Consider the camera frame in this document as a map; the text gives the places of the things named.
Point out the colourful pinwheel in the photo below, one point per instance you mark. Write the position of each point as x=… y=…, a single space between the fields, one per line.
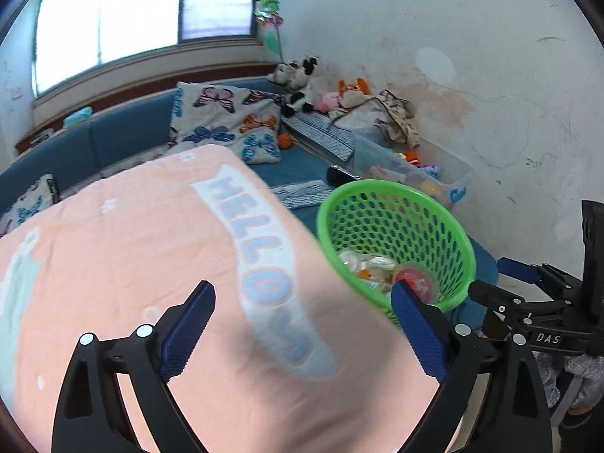
x=268 y=19

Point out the teal item on windowsill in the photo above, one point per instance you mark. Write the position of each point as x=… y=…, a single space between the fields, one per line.
x=78 y=117

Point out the butterfly print pillow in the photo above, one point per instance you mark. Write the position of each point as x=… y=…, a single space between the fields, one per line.
x=222 y=118

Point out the short grey patterned cloth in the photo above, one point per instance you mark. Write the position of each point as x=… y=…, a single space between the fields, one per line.
x=302 y=194

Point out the pink plush toy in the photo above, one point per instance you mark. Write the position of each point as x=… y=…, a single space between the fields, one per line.
x=328 y=101

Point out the black handheld device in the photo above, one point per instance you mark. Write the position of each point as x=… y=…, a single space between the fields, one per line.
x=342 y=175

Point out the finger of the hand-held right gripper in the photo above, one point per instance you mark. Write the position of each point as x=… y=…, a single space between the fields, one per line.
x=495 y=296
x=519 y=270

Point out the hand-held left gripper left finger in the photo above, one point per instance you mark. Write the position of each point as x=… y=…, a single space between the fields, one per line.
x=186 y=332

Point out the purple toy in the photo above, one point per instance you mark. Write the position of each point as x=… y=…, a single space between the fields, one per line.
x=430 y=170

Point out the orange fox plush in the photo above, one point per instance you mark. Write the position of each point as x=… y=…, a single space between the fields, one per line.
x=353 y=90

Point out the pink printed blanket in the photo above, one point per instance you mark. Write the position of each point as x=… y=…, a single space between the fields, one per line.
x=118 y=245

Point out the books on windowsill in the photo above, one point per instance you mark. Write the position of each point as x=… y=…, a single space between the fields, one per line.
x=41 y=136

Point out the black white cow plush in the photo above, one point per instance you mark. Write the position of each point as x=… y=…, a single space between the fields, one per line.
x=302 y=80

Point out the grey white plush toy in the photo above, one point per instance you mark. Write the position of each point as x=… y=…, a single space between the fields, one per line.
x=282 y=74

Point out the clear plastic storage bin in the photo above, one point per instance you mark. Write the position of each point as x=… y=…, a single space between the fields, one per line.
x=453 y=174

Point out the white round lid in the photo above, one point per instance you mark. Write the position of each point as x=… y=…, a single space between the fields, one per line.
x=380 y=264

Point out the long grey patterned cloth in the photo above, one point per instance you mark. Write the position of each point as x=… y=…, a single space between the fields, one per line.
x=321 y=136

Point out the grey cloth bag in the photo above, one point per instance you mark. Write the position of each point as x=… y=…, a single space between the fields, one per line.
x=363 y=120

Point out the green plastic mesh basket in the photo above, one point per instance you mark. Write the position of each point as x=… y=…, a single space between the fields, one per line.
x=377 y=185

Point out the blue sofa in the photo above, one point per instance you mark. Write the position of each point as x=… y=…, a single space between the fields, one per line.
x=127 y=132

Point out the white wall switch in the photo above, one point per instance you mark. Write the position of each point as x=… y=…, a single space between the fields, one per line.
x=16 y=93

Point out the small patterned cushion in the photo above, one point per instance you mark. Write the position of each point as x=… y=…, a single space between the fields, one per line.
x=28 y=203

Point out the orange toy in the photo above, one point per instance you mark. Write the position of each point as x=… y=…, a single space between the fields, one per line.
x=411 y=157

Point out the orange ball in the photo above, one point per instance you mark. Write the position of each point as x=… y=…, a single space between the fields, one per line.
x=285 y=140

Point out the patterned beige cloth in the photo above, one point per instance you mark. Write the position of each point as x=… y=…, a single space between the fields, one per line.
x=401 y=120

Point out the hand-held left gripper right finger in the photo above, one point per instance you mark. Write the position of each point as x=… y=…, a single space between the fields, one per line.
x=420 y=337

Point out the window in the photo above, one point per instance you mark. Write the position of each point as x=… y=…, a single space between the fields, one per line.
x=118 y=9

